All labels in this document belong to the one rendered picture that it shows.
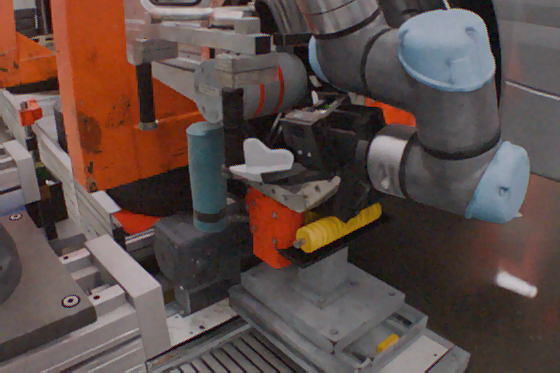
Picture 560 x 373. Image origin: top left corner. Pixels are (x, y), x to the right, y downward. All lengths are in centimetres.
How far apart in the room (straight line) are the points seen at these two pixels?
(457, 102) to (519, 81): 52
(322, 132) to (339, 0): 16
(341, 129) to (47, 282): 34
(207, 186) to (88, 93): 41
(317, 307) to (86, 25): 96
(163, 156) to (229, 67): 71
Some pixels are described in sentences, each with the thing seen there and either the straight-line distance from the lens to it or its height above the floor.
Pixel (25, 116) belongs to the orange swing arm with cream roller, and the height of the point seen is 48.
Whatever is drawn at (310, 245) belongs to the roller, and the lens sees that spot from 103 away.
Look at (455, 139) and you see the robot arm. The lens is 39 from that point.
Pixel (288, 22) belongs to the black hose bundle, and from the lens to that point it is 75.
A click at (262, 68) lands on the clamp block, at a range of 73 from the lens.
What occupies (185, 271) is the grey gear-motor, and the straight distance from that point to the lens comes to 131.
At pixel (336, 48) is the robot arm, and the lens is 45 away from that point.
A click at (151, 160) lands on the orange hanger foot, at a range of 136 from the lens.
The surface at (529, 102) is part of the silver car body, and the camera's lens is 88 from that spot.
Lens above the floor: 106
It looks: 22 degrees down
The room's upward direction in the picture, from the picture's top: straight up
